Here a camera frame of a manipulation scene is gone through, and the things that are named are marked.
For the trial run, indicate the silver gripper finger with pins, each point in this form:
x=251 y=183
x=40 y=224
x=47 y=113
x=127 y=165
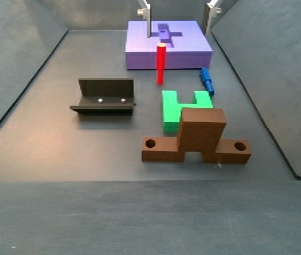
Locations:
x=144 y=12
x=213 y=10

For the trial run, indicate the green U-shaped block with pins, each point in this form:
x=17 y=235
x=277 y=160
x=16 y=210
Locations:
x=172 y=106

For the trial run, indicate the purple board with cross slot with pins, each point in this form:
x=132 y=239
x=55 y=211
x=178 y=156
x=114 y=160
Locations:
x=187 y=48

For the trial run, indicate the red cylindrical peg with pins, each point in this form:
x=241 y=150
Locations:
x=160 y=62

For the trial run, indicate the blue cylindrical peg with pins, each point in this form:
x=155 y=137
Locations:
x=206 y=80

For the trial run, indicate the brown T-shaped block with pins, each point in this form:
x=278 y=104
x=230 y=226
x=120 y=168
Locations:
x=199 y=135

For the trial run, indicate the black angle bracket fixture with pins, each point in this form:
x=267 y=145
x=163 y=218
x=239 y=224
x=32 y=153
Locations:
x=106 y=96

